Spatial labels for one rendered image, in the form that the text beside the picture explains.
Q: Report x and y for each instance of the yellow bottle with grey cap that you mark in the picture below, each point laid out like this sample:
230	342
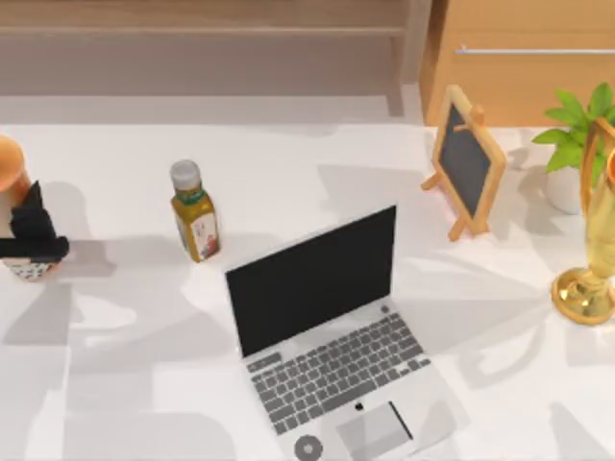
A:
198	225

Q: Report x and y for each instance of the silver laptop with black screen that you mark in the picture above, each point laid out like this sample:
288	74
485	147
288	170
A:
336	355

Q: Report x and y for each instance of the wooden framed blackboard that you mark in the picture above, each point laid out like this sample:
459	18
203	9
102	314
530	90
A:
465	161

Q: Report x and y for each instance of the grey wooden open shelves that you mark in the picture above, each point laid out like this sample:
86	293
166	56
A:
202	57

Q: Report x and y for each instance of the wooden cupboard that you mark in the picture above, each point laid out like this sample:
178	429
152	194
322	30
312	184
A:
519	86

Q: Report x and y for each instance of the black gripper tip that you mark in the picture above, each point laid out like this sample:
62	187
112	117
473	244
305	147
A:
33	233

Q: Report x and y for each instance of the green plant in white pot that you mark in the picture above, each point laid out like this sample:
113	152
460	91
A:
574	132

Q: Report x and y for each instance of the gold trophy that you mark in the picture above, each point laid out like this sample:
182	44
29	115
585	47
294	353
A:
600	225

